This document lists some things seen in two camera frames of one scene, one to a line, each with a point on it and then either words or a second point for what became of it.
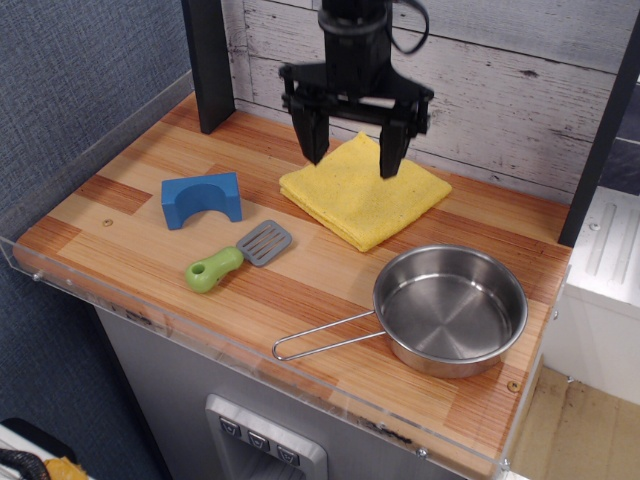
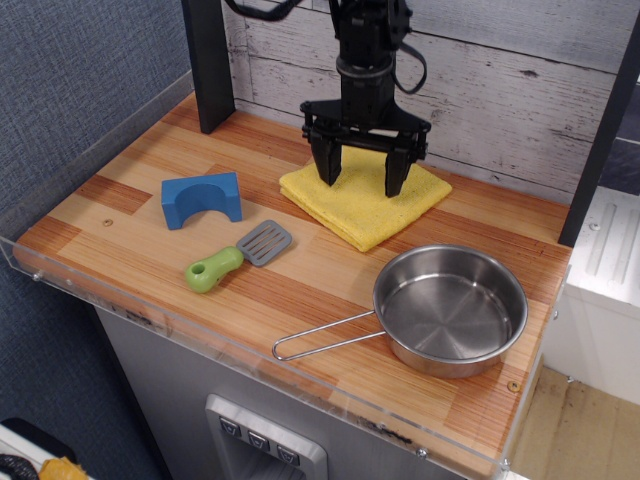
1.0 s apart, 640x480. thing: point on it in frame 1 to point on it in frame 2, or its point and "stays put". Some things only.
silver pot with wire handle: [451, 312] stays put
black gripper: [357, 79] to [365, 114]
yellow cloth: [345, 189] stays put
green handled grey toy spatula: [258, 247] stays put
